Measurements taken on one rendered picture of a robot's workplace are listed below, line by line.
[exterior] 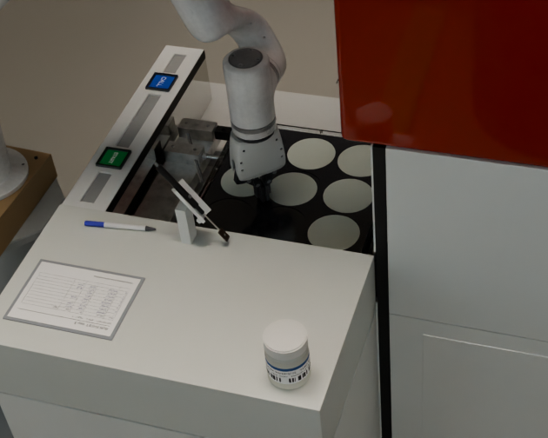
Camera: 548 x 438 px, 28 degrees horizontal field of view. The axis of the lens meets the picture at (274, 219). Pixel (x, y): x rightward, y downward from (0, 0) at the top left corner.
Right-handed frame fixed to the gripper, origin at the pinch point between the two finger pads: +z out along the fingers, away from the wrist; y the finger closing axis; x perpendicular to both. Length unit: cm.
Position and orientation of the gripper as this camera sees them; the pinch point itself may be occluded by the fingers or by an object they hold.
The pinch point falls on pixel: (262, 189)
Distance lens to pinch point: 214.9
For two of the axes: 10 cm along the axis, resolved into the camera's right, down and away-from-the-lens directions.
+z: 0.9, 7.2, 6.9
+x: 4.0, 6.0, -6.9
